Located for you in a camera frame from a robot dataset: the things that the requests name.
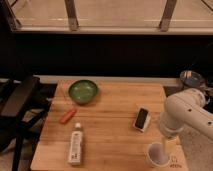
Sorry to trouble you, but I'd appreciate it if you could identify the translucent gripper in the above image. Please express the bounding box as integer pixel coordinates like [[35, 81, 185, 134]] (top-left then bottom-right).
[[158, 111, 183, 156]]

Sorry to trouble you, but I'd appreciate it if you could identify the white ceramic cup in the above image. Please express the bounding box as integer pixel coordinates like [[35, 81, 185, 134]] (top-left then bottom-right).
[[146, 142, 170, 168]]

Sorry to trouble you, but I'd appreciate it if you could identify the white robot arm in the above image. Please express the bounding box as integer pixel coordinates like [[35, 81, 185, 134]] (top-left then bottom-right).
[[158, 88, 213, 155]]

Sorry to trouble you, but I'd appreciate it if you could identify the metal pot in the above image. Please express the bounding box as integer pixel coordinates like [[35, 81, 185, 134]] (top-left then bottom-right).
[[180, 70, 206, 91]]

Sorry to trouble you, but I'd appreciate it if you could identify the white plastic bottle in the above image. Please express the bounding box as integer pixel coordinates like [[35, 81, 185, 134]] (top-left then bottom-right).
[[68, 123, 83, 166]]

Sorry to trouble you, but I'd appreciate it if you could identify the green bowl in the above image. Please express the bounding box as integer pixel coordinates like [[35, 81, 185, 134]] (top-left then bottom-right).
[[68, 80, 98, 105]]

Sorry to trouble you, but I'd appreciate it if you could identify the orange carrot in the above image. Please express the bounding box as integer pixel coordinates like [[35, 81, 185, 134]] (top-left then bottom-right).
[[59, 108, 77, 124]]

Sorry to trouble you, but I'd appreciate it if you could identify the black chair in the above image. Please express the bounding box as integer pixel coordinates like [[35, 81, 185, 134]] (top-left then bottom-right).
[[0, 76, 51, 171]]

